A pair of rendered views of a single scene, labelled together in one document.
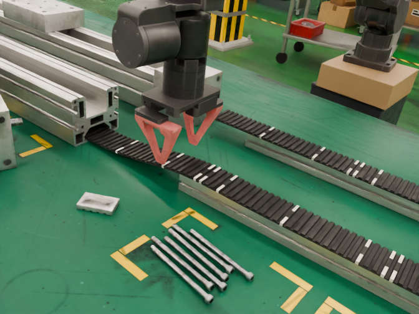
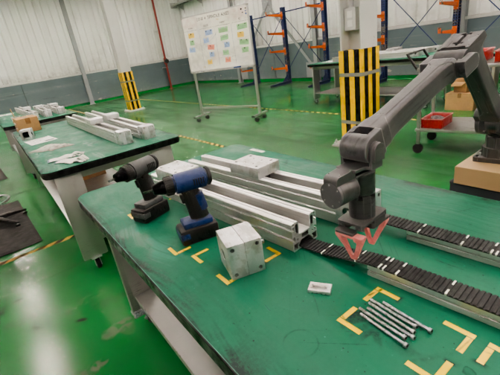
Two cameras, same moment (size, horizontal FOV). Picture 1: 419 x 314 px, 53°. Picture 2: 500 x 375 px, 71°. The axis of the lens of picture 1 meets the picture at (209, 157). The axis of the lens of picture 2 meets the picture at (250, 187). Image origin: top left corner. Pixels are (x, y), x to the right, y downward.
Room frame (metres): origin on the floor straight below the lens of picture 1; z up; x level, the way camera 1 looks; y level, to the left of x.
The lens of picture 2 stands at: (-0.19, 0.05, 1.31)
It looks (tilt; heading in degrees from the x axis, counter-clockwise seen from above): 22 degrees down; 19
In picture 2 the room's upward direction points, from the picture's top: 9 degrees counter-clockwise
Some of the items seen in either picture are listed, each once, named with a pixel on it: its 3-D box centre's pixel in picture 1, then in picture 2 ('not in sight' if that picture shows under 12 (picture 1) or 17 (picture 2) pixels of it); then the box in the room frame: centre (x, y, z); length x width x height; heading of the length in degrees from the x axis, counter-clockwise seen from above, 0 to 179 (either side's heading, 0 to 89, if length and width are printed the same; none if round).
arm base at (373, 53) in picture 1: (373, 47); (497, 147); (1.10, -0.38, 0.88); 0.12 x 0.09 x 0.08; 60
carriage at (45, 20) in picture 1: (43, 19); (254, 169); (1.01, 0.44, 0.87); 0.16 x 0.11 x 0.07; 58
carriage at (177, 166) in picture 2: not in sight; (178, 174); (0.99, 0.75, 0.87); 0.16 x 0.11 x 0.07; 58
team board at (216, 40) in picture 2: not in sight; (222, 68); (6.30, 2.48, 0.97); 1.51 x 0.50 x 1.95; 73
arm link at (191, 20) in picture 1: (184, 33); (359, 181); (0.54, 0.05, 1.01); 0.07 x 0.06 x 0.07; 142
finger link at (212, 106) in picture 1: (190, 119); (368, 229); (0.57, 0.04, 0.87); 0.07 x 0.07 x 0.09; 59
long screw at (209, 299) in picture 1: (179, 272); (382, 329); (0.35, 0.02, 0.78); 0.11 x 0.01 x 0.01; 47
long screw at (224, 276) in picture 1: (196, 253); (390, 316); (0.38, 0.00, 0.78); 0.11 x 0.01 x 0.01; 46
